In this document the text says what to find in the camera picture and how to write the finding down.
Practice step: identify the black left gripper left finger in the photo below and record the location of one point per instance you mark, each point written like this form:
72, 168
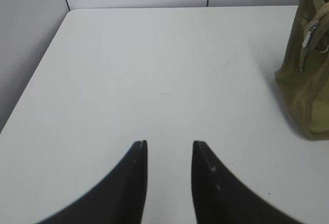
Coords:
118, 198

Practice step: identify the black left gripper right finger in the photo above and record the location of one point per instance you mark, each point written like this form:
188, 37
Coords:
219, 197

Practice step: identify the yellow canvas tote bag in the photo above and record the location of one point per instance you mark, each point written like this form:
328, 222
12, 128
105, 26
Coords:
303, 77

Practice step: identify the silver zipper pull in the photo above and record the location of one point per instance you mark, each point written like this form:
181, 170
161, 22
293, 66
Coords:
309, 33

